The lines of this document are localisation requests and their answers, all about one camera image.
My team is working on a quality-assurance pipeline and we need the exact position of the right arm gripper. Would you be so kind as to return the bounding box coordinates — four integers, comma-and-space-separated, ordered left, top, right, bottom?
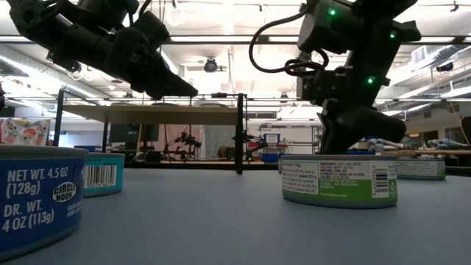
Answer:
316, 69, 408, 155

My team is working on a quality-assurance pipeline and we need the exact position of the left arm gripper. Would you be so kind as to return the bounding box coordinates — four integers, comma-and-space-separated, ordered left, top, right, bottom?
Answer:
50, 24, 199, 102

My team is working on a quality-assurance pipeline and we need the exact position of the green label tuna can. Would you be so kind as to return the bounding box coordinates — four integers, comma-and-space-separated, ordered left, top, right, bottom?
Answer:
395, 158, 447, 181
280, 154, 399, 210

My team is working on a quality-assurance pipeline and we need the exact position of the dark monitor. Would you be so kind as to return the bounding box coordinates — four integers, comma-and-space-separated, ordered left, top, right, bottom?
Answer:
108, 123, 160, 151

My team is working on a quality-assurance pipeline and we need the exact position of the wooden workbench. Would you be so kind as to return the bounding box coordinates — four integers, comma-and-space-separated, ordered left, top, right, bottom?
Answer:
380, 149, 471, 158

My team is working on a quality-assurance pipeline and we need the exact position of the teal label tuna can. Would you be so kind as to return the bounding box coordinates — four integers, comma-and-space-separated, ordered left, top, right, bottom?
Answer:
82, 152, 126, 199

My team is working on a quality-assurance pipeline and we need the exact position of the overhead LED light bar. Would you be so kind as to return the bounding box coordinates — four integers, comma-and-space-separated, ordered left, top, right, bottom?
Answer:
0, 35, 471, 46

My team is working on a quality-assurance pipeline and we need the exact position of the blue table mat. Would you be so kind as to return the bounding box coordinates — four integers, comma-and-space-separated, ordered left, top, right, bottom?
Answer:
0, 167, 471, 265

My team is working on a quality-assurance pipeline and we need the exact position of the floral pattern box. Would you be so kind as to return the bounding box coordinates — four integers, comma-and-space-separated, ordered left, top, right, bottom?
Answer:
0, 117, 52, 147

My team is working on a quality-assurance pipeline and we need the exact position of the dark blue label tuna can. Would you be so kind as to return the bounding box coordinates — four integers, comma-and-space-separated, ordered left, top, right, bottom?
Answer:
0, 144, 90, 263

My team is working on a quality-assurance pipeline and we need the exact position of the wooden shelf with black frame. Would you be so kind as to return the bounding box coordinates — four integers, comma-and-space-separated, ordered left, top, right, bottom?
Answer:
53, 89, 248, 176

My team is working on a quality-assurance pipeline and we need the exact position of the round black ceiling camera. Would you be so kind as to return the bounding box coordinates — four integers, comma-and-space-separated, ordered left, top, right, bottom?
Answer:
202, 57, 219, 74

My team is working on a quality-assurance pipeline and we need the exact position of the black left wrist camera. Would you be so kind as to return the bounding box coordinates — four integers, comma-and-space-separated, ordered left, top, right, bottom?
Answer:
131, 10, 171, 52

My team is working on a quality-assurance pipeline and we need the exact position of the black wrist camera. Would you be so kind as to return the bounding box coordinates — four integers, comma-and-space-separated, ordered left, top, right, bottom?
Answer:
295, 68, 334, 107
131, 10, 171, 52

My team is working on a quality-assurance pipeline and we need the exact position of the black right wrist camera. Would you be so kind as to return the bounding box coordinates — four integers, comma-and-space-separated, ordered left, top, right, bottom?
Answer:
295, 68, 334, 107

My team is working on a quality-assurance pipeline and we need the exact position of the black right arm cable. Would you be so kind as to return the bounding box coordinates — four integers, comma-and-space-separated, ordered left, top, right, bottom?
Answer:
248, 10, 331, 77

